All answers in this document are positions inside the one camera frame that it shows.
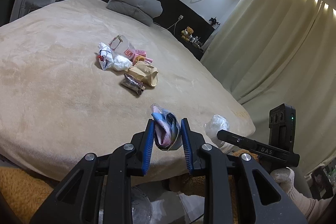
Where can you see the white crumpled tissue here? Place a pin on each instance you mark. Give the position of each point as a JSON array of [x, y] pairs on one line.
[[212, 127]]

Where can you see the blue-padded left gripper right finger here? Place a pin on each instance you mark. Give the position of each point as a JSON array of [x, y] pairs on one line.
[[237, 188]]

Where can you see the teddy bear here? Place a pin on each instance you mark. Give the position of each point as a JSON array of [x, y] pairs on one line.
[[187, 34]]

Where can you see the right cream sweater forearm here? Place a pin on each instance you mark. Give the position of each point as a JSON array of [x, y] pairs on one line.
[[315, 211]]

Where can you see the brown fuzzy rug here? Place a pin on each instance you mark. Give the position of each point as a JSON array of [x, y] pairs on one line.
[[23, 193]]

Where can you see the blue pink wrapper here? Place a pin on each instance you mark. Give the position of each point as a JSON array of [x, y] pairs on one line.
[[167, 131]]

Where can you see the black plant figure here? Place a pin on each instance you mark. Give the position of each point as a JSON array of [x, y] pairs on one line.
[[214, 23]]

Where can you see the dark brown snack wrapper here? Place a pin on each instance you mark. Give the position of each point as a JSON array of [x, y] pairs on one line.
[[133, 84]]

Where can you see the white blue printed wrapper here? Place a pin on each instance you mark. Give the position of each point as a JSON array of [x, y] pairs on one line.
[[105, 56]]

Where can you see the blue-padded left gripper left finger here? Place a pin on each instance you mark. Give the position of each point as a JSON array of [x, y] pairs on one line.
[[98, 188]]

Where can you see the beige paper bag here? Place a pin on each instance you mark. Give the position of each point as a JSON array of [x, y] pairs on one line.
[[144, 72]]

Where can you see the grey folded quilt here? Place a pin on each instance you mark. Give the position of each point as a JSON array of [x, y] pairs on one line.
[[152, 8]]

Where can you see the cream curtain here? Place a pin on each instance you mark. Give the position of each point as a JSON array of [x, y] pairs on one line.
[[270, 52]]

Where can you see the white plastic bag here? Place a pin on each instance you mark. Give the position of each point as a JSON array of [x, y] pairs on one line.
[[121, 63]]

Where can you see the grey pillow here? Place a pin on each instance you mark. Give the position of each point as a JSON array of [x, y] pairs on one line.
[[129, 10]]

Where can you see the right hand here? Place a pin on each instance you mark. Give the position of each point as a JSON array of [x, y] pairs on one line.
[[284, 177]]

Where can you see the pink text carton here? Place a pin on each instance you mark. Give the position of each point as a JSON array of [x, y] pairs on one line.
[[140, 52]]

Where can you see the clear trash bag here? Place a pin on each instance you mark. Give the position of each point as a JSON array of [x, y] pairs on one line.
[[151, 203]]

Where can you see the clear plastic bottle red label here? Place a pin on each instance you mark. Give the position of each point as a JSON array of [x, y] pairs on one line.
[[121, 45]]

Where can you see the beige plush bed blanket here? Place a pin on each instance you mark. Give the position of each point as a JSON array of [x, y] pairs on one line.
[[57, 104]]

